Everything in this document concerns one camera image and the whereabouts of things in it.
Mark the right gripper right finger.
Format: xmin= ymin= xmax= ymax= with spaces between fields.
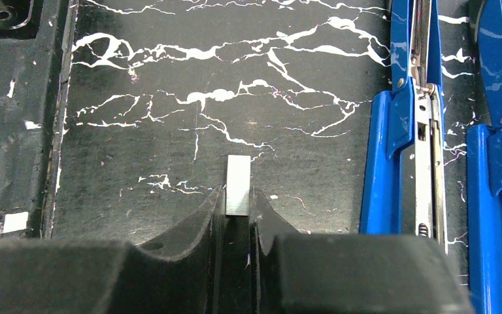
xmin=250 ymin=188 xmax=474 ymax=313

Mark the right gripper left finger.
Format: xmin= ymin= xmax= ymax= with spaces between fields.
xmin=0 ymin=187 xmax=224 ymax=313

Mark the grey staple strip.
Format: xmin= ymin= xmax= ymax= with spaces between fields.
xmin=225 ymin=155 xmax=251 ymax=217

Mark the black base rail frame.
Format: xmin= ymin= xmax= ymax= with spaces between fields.
xmin=0 ymin=1 xmax=69 ymax=235

